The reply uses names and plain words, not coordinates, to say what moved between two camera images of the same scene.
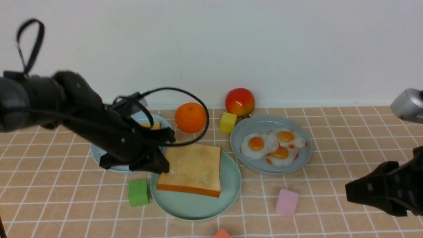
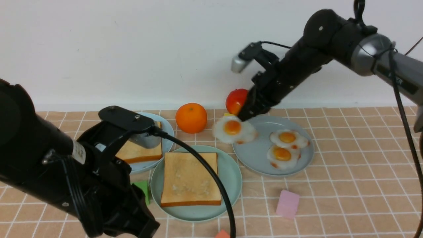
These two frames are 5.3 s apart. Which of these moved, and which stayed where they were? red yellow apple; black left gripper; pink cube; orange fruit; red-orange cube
Moved: black left gripper
Stayed: red-orange cube; red yellow apple; orange fruit; pink cube
